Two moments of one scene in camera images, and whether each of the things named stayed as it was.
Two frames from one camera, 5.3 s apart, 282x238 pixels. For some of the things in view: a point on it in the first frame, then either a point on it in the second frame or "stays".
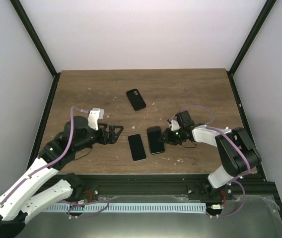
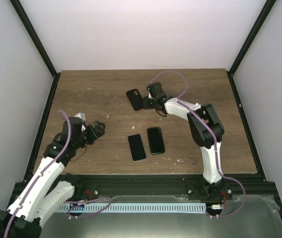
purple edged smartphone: (136, 147) stays
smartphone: (156, 143) stays
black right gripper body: (177, 139) -> (149, 106)
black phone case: (135, 99) stays
